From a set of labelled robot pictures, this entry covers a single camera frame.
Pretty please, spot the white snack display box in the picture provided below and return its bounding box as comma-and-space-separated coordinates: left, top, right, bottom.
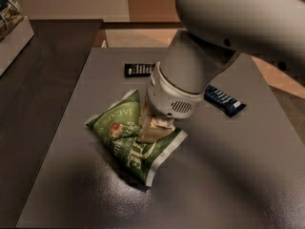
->
0, 0, 34, 76

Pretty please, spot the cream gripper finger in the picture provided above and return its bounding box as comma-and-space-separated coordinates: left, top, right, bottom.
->
137, 116, 175, 143
139, 99, 152, 133

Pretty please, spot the dark blue snack bar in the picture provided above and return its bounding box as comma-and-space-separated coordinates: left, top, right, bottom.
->
204, 85, 246, 117

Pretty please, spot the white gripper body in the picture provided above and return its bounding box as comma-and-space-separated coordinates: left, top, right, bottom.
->
146, 62, 203, 119

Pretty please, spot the green jalapeno chip bag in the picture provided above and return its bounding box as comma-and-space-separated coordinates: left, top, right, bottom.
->
85, 89, 187, 187

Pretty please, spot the black snack bar wrapper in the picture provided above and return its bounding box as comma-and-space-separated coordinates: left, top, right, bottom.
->
124, 63, 155, 77

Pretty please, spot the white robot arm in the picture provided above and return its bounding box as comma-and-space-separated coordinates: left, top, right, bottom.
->
138, 0, 305, 143

